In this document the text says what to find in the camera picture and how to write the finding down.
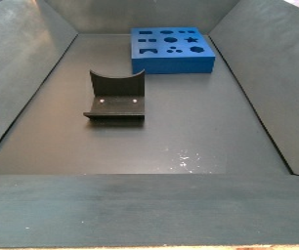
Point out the black curved regrasp stand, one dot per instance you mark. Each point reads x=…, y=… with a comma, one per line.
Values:
x=119, y=96

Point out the blue shape board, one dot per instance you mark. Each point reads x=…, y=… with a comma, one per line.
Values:
x=167, y=50

